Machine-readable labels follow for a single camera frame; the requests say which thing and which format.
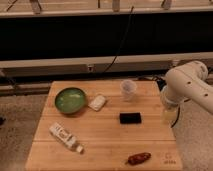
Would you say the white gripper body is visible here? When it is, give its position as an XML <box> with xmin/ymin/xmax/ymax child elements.
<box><xmin>162</xmin><ymin>103</ymin><xmax>179</xmax><ymax>126</ymax></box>

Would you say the black eraser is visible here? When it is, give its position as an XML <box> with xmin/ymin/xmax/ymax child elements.
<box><xmin>119</xmin><ymin>113</ymin><xmax>142</xmax><ymax>124</ymax></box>

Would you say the black hanging cable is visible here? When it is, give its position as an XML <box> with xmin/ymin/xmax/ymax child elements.
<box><xmin>101</xmin><ymin>5</ymin><xmax>135</xmax><ymax>74</ymax></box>

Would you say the green bowl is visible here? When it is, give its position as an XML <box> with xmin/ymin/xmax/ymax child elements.
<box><xmin>54</xmin><ymin>87</ymin><xmax>87</xmax><ymax>115</ymax></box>

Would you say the white plastic bottle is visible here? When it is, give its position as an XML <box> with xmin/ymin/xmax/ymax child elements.
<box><xmin>49</xmin><ymin>123</ymin><xmax>84</xmax><ymax>154</ymax></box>

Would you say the clear plastic cup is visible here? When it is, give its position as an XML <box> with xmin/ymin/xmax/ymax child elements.
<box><xmin>120</xmin><ymin>79</ymin><xmax>137</xmax><ymax>101</ymax></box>

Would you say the white soap bar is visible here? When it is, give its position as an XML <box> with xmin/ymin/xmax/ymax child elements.
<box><xmin>89</xmin><ymin>95</ymin><xmax>106</xmax><ymax>111</ymax></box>

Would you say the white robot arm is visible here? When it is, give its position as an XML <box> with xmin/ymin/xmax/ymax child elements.
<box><xmin>160</xmin><ymin>61</ymin><xmax>213</xmax><ymax>125</ymax></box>

